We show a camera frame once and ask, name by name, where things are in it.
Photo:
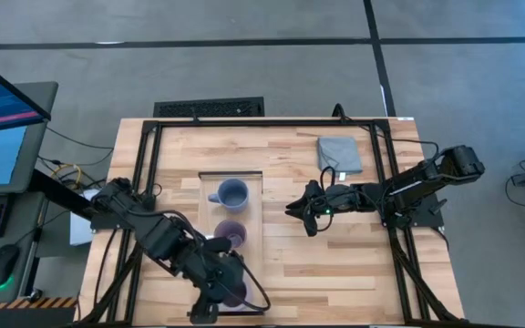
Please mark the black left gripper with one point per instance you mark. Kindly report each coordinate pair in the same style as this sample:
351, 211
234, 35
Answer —
208, 273

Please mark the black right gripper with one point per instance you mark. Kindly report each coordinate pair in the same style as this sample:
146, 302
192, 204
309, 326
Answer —
340, 198

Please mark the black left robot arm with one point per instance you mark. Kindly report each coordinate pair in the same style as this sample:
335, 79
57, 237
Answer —
144, 223

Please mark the large blue-grey mug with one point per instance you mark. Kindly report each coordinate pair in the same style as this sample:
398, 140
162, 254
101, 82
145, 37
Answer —
233, 197

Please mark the purple striped mug white panel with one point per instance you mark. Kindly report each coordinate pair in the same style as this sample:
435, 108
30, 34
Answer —
233, 233

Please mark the white box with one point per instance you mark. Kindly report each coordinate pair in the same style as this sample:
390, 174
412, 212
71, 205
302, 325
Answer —
80, 230

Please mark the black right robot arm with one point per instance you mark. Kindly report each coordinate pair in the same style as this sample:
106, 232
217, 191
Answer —
426, 175

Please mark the black floor grille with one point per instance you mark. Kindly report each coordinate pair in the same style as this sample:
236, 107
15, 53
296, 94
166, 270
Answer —
208, 108

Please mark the ridged plain purple mug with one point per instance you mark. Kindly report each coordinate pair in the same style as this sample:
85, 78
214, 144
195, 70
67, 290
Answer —
235, 298

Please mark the black aluminium table frame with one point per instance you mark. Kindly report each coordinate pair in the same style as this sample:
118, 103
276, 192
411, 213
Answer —
262, 123

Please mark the black computer mouse green light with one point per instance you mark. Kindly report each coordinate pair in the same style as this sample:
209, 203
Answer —
3, 266

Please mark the folded grey cloth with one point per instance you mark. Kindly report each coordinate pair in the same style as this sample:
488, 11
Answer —
342, 152

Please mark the grey desk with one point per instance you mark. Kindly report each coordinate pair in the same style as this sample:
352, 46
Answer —
21, 259

